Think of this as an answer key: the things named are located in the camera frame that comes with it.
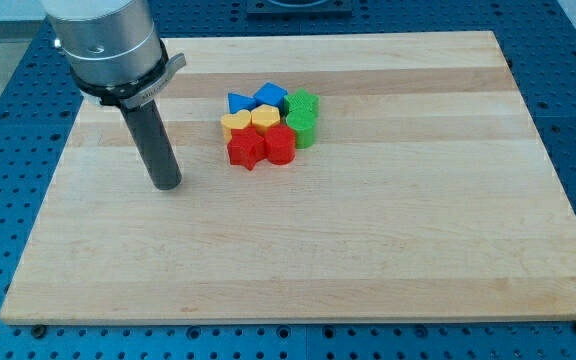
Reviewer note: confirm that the red star block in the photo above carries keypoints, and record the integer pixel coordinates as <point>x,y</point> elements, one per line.
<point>246,148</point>

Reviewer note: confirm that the yellow heart block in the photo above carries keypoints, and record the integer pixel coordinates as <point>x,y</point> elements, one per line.
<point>234,121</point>

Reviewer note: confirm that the light wooden board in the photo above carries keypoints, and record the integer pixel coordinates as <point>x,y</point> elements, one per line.
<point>428,196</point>

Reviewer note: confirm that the red cylinder block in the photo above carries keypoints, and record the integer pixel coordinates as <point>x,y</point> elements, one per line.
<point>280,142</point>

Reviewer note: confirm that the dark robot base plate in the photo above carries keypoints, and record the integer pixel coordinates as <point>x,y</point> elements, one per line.
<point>298,7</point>

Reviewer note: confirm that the green cylinder block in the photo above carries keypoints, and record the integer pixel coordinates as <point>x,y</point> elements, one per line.
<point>303,123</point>

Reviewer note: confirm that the black clamp ring mount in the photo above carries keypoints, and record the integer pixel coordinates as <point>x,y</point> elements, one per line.
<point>135,93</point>

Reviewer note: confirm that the yellow hexagon block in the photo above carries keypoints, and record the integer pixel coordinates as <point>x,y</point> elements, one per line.
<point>264,117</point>

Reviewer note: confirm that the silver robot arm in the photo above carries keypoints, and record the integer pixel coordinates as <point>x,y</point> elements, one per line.
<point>117,57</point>

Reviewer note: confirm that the blue triangle block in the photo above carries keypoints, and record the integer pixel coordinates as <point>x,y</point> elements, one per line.
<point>238,102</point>

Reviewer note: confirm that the blue cube block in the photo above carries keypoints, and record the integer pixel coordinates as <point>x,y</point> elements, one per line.
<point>270,94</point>

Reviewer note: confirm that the green star block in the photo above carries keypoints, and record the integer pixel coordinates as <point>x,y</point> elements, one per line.
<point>301,100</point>

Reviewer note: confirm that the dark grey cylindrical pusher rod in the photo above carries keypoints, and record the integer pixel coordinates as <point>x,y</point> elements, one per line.
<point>150,137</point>

